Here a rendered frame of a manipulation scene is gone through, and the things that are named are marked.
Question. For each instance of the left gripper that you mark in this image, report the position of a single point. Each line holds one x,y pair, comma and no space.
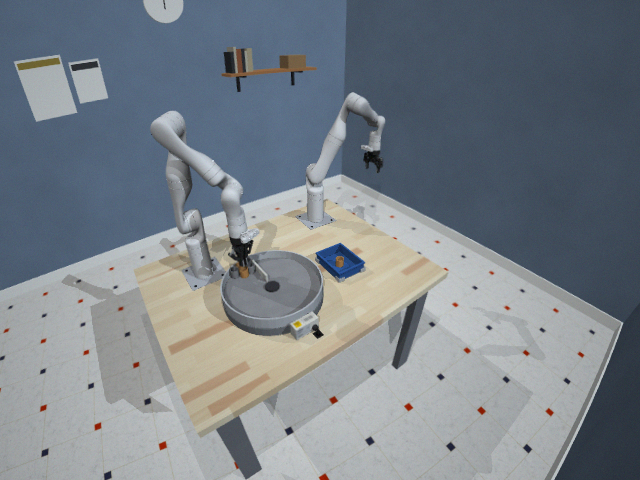
373,157

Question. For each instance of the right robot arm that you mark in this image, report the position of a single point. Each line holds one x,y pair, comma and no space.
170,131

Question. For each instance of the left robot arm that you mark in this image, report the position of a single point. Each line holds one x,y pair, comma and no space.
316,172

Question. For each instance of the blue open-top crate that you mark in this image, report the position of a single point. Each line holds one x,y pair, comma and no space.
352,263

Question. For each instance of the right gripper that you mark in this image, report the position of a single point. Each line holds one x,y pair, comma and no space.
239,247

